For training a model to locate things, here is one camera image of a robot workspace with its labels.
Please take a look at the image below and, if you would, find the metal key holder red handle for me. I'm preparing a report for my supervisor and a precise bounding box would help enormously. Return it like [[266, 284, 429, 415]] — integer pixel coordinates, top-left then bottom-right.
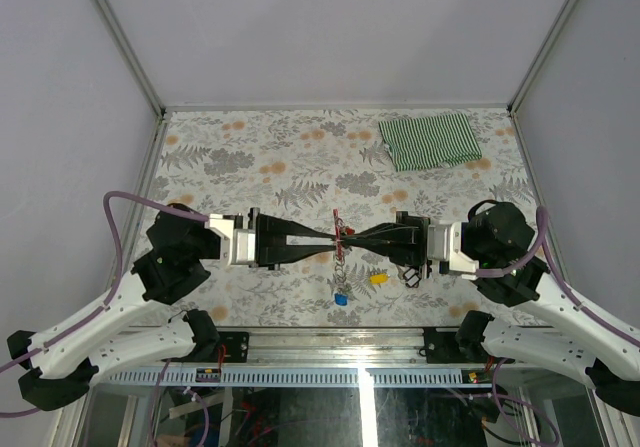
[[332, 209, 351, 297]]

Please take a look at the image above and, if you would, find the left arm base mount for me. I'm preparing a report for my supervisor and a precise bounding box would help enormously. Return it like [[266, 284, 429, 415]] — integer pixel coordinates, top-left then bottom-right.
[[188, 331, 250, 364]]

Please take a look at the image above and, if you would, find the white slotted cable duct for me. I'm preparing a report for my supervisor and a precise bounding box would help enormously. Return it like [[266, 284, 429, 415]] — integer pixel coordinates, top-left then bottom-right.
[[106, 366, 483, 388]]

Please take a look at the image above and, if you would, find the black key tag lower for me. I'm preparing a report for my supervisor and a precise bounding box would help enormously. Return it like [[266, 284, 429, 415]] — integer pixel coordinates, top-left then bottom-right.
[[402, 268, 421, 288]]

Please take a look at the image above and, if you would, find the green white striped cloth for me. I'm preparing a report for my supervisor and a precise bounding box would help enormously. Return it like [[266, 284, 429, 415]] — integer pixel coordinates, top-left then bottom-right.
[[379, 113, 483, 172]]

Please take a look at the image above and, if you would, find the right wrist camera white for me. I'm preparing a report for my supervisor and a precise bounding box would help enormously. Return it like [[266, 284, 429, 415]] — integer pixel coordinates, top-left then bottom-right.
[[426, 221, 479, 281]]

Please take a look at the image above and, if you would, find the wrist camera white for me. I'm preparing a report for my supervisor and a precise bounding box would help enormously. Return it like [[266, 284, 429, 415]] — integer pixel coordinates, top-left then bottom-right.
[[205, 214, 257, 267], [426, 221, 479, 281]]

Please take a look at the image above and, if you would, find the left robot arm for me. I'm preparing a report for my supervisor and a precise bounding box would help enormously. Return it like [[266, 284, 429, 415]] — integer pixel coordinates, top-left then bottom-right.
[[7, 204, 335, 411]]

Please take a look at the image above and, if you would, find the yellow key tag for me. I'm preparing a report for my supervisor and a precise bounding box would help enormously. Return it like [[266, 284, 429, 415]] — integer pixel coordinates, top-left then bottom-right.
[[369, 273, 389, 285]]

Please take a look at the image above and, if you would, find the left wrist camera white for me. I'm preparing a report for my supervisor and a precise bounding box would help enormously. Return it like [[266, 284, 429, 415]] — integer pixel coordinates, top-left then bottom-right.
[[205, 214, 257, 267]]

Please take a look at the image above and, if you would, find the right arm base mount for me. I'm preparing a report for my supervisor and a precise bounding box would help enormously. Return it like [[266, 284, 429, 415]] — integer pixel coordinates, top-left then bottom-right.
[[418, 310, 494, 364]]

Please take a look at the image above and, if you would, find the aluminium front rail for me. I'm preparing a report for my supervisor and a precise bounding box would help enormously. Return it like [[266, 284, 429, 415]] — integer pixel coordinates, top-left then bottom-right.
[[119, 326, 501, 368]]

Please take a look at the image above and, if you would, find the blue key tag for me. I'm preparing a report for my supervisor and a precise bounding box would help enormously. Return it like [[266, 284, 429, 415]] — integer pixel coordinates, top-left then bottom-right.
[[334, 293, 349, 307]]

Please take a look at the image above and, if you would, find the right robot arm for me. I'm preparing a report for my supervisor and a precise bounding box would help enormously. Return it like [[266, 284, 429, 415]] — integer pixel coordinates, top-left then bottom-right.
[[336, 200, 639, 416]]

